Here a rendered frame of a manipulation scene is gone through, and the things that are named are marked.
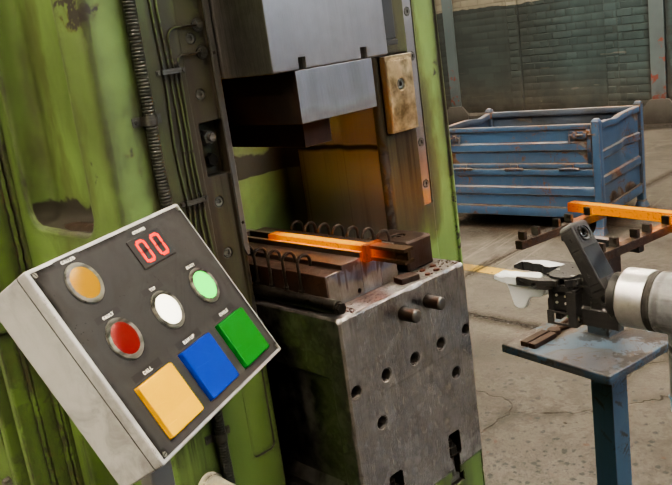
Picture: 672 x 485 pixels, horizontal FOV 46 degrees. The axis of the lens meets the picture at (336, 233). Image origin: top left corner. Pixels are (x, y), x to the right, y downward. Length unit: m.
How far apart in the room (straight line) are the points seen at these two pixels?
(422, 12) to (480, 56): 8.55
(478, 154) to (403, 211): 3.60
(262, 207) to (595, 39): 7.90
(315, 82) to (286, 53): 0.08
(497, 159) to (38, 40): 4.07
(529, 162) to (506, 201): 0.32
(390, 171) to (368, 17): 0.40
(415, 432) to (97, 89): 0.91
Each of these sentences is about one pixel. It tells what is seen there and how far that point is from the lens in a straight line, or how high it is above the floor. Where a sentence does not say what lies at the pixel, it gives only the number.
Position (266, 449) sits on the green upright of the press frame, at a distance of 1.69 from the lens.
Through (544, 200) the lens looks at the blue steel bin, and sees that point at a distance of 5.29.
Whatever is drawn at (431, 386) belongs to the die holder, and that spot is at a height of 0.69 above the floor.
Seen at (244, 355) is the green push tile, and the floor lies 0.99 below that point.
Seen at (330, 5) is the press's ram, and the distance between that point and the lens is 1.51.
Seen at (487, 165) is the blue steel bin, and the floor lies 0.44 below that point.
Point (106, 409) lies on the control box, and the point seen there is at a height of 1.03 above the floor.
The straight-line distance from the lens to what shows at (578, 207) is 2.08.
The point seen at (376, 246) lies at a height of 1.01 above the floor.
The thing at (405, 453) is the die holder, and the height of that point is 0.58.
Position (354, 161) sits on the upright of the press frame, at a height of 1.12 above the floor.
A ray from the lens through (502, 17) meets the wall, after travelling 10.25.
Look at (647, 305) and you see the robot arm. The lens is 1.22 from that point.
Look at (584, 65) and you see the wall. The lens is 9.76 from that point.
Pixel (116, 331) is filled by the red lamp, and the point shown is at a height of 1.10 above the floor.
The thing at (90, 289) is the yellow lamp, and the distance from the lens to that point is 1.03.
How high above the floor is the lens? 1.42
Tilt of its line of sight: 14 degrees down
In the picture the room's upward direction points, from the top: 8 degrees counter-clockwise
